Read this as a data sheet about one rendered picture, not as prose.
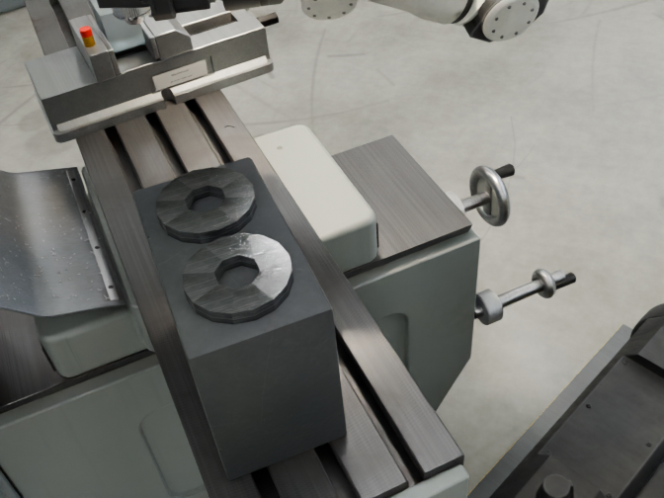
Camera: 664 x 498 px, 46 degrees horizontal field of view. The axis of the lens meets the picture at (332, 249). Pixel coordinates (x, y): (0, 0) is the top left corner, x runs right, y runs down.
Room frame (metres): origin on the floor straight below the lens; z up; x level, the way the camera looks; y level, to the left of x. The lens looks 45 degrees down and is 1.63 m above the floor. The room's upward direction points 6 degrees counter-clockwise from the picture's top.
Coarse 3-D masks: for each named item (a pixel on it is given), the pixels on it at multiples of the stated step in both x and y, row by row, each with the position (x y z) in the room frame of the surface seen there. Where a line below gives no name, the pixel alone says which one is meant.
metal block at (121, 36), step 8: (96, 0) 1.07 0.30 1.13; (96, 8) 1.04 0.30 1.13; (96, 16) 1.05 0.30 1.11; (104, 16) 1.02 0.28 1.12; (112, 16) 1.02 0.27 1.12; (104, 24) 1.02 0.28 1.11; (112, 24) 1.02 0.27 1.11; (120, 24) 1.03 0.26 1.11; (104, 32) 1.03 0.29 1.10; (112, 32) 1.02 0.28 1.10; (120, 32) 1.03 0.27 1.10; (128, 32) 1.03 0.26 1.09; (136, 32) 1.04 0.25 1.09; (112, 40) 1.02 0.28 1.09; (120, 40) 1.02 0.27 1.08; (128, 40) 1.03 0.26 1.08; (136, 40) 1.03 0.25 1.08; (144, 40) 1.04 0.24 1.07; (120, 48) 1.02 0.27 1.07
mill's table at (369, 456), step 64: (64, 0) 1.39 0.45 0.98; (128, 128) 0.95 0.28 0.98; (192, 128) 0.93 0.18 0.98; (128, 192) 0.81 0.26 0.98; (128, 256) 0.68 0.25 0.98; (320, 256) 0.65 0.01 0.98; (192, 384) 0.48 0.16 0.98; (384, 384) 0.46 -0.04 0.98; (192, 448) 0.41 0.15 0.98; (320, 448) 0.41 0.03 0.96; (384, 448) 0.39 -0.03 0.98; (448, 448) 0.38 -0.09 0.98
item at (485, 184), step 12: (480, 168) 1.08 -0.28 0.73; (504, 168) 1.06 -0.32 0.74; (480, 180) 1.08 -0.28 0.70; (492, 180) 1.04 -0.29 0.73; (480, 192) 1.08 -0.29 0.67; (492, 192) 1.04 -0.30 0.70; (504, 192) 1.02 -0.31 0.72; (456, 204) 1.01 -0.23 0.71; (468, 204) 1.03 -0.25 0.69; (480, 204) 1.04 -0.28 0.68; (492, 204) 1.04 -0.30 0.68; (504, 204) 1.00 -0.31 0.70; (492, 216) 1.03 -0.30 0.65; (504, 216) 1.00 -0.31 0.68
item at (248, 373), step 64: (192, 192) 0.55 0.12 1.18; (256, 192) 0.55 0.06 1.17; (192, 256) 0.46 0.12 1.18; (256, 256) 0.46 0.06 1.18; (192, 320) 0.41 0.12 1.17; (256, 320) 0.40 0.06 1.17; (320, 320) 0.40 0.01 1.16; (256, 384) 0.38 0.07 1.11; (320, 384) 0.40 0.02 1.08; (256, 448) 0.38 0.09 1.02
